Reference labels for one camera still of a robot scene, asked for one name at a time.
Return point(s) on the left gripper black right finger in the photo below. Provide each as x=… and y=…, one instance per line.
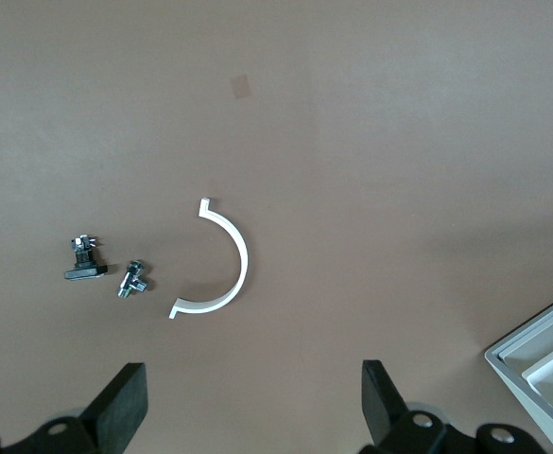
x=380, y=406

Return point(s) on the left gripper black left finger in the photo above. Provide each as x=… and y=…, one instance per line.
x=115, y=411

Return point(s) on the small metal valve fitting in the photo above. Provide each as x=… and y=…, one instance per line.
x=132, y=281

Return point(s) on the grey divided plastic tray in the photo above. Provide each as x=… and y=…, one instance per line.
x=517, y=392

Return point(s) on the brown tape patch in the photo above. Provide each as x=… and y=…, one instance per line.
x=241, y=87

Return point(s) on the black switch component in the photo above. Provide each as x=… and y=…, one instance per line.
x=84, y=273

